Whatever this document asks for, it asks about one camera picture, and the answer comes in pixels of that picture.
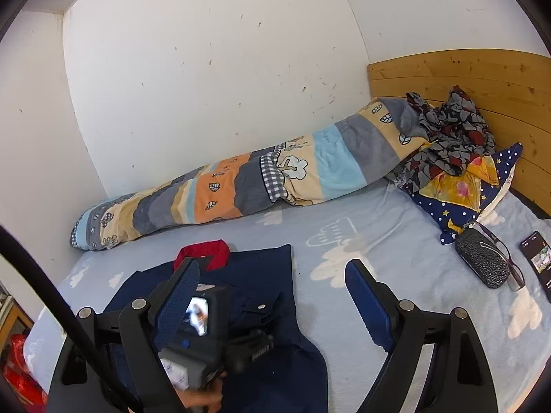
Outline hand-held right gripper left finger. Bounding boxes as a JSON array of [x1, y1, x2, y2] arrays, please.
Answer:
[[46, 257, 201, 413]]

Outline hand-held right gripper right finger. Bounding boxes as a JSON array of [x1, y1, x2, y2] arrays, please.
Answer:
[[344, 259, 500, 413]]

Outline navy jacket with red collar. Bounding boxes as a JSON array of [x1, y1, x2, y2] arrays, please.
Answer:
[[101, 239, 330, 413]]

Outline person's left hand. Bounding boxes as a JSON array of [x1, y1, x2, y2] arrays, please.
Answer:
[[183, 379, 225, 413]]

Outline light blue cloud bedsheet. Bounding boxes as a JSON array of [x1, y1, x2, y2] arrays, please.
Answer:
[[21, 176, 551, 413]]

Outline black speckled glasses case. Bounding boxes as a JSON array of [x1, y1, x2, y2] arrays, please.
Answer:
[[455, 228, 511, 290]]

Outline rolled striped patchwork quilt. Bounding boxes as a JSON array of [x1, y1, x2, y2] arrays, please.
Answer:
[[69, 98, 431, 251]]

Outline navy star yellow pillow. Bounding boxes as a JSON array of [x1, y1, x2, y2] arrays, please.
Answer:
[[400, 143, 523, 246]]

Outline dark framed eyeglasses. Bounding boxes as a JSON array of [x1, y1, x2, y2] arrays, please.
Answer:
[[467, 221, 527, 291]]

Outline wooden cabinet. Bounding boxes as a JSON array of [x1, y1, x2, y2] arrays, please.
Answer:
[[0, 282, 35, 353]]

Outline red plastic bag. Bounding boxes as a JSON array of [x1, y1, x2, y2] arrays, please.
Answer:
[[0, 333, 48, 405]]

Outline black smartphone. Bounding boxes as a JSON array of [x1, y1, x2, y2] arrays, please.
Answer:
[[520, 231, 551, 304]]

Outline grey red patterned cloth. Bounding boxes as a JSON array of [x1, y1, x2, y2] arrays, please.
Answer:
[[387, 86, 498, 194]]

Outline wooden headboard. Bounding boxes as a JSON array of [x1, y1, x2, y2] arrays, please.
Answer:
[[367, 49, 551, 229]]

